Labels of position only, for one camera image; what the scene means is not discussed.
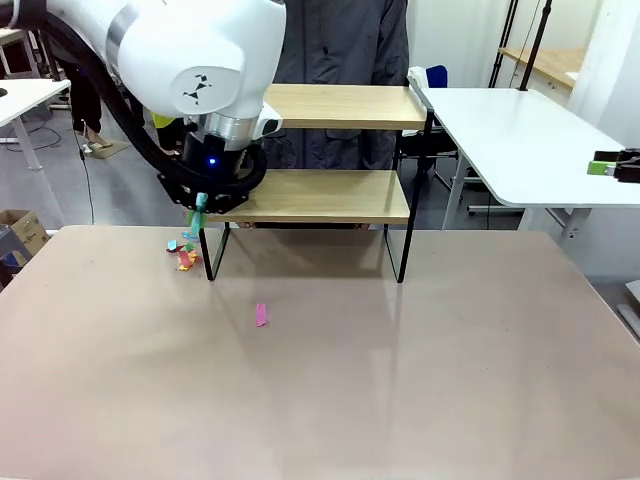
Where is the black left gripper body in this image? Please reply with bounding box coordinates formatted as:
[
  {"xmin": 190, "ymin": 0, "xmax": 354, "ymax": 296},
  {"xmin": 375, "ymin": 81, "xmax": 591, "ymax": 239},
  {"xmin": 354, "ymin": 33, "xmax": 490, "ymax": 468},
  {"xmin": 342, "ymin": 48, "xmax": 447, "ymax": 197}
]
[{"xmin": 180, "ymin": 130, "xmax": 252, "ymax": 178}]

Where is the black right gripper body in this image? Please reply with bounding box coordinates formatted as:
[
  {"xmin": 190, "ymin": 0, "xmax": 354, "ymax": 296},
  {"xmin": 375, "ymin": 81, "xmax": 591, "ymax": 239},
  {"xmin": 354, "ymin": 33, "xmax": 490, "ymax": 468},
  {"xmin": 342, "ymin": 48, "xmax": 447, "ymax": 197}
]
[{"xmin": 613, "ymin": 147, "xmax": 640, "ymax": 184}]

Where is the teal chenille duster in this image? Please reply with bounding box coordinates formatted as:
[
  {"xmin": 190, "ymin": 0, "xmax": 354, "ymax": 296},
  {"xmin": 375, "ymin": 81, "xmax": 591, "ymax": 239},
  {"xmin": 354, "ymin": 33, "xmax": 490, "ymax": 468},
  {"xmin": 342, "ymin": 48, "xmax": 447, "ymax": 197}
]
[{"xmin": 185, "ymin": 191, "xmax": 209, "ymax": 242}]

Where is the person with yellow apron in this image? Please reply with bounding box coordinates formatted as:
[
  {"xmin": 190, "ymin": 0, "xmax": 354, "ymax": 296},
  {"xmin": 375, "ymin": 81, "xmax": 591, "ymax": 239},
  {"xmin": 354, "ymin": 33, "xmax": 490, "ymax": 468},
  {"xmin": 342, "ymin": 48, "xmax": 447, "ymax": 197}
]
[{"xmin": 148, "ymin": 111, "xmax": 187, "ymax": 159}]

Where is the large white desk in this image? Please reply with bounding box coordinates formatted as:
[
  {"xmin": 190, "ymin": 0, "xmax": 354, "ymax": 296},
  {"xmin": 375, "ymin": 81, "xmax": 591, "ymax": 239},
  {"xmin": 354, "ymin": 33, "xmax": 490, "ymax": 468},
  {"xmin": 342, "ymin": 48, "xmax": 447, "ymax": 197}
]
[{"xmin": 407, "ymin": 85, "xmax": 640, "ymax": 247}]

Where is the brown floor mat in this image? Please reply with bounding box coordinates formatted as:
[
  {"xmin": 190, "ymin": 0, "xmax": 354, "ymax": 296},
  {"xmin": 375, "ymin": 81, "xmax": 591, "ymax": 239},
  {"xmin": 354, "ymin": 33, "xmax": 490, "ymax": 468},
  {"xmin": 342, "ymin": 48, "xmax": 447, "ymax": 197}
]
[{"xmin": 83, "ymin": 140, "xmax": 132, "ymax": 161}]

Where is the wooden workbench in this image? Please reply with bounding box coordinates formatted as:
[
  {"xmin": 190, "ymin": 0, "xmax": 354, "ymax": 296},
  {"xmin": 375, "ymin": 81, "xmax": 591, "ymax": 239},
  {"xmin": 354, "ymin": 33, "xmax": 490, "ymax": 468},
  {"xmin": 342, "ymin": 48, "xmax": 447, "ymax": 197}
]
[{"xmin": 498, "ymin": 45, "xmax": 587, "ymax": 92}]

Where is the black stand pole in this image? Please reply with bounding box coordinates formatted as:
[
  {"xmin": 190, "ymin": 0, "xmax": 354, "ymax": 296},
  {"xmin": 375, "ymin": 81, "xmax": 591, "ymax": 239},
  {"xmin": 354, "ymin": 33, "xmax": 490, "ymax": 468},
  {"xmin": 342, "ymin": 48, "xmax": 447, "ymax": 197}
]
[{"xmin": 518, "ymin": 0, "xmax": 554, "ymax": 93}]

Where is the person in dark clothes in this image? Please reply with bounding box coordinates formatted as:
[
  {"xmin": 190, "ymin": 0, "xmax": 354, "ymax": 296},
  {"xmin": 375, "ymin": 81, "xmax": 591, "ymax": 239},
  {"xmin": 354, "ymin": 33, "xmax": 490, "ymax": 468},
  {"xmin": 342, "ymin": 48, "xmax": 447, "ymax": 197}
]
[{"xmin": 53, "ymin": 53, "xmax": 114, "ymax": 152}]

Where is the black tripod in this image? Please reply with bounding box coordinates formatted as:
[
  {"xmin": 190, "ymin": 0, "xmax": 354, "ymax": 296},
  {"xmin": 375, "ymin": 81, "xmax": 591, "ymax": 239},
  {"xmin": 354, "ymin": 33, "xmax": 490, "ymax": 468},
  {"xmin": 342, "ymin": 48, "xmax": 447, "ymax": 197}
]
[{"xmin": 488, "ymin": 0, "xmax": 522, "ymax": 89}]

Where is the cardboard box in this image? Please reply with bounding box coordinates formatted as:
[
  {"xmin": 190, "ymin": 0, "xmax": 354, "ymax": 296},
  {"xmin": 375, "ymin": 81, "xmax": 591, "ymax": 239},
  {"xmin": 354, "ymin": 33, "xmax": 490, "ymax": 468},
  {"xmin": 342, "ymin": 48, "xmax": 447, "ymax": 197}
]
[{"xmin": 0, "ymin": 208, "xmax": 50, "ymax": 258}]

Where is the black office chair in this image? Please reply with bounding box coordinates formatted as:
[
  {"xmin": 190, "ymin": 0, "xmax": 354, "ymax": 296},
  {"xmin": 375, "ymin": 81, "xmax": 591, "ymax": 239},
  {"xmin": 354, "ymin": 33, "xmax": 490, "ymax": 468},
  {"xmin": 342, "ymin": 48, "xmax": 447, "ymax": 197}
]
[{"xmin": 398, "ymin": 125, "xmax": 482, "ymax": 217}]

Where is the person in grey coat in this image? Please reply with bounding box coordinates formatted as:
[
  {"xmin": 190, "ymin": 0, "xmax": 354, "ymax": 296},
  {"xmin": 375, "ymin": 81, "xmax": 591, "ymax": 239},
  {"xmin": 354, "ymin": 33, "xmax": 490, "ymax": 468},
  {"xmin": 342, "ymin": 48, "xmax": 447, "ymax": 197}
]
[{"xmin": 259, "ymin": 0, "xmax": 412, "ymax": 172}]

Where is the blue chair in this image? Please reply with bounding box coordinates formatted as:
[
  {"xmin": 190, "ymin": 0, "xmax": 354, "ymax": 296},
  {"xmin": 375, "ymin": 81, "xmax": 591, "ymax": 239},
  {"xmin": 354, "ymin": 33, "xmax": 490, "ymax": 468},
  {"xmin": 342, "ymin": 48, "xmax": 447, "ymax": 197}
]
[{"xmin": 424, "ymin": 64, "xmax": 450, "ymax": 92}]

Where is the small white desk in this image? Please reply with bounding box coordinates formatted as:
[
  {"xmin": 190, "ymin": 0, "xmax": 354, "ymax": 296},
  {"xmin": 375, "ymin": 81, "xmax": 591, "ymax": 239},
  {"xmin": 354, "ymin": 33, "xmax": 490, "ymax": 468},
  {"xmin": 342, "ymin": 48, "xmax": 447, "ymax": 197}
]
[{"xmin": 0, "ymin": 78, "xmax": 73, "ymax": 227}]

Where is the white cloth bundle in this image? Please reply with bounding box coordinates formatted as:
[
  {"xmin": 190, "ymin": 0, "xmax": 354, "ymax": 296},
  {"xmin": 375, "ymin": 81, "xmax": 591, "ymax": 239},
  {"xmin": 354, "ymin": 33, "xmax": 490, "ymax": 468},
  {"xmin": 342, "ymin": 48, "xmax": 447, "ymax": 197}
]
[{"xmin": 406, "ymin": 65, "xmax": 433, "ymax": 114}]

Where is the cluttered background desk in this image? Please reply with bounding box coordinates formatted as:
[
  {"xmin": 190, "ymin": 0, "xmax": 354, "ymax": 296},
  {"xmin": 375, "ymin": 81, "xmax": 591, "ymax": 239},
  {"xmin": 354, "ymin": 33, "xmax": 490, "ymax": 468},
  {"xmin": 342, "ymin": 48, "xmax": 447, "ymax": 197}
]
[{"xmin": 0, "ymin": 27, "xmax": 31, "ymax": 81}]

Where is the black corrugated cable hose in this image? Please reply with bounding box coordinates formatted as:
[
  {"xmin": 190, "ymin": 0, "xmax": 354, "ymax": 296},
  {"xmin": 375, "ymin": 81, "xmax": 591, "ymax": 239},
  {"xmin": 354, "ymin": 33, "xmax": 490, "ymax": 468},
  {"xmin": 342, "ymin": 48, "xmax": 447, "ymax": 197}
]
[{"xmin": 38, "ymin": 9, "xmax": 269, "ymax": 213}]

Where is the thin black floor cable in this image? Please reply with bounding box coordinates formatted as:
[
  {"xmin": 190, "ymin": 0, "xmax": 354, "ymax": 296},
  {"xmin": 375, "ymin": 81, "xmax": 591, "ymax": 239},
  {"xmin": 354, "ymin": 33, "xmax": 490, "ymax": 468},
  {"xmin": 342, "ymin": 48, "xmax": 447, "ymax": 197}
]
[{"xmin": 73, "ymin": 129, "xmax": 97, "ymax": 227}]

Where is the two-tier wooden shelf black frame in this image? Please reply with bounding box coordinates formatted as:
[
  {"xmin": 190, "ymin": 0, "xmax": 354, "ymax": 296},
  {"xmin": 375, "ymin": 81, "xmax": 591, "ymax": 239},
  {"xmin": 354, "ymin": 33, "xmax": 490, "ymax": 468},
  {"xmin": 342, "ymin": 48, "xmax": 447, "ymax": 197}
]
[{"xmin": 198, "ymin": 82, "xmax": 437, "ymax": 284}]

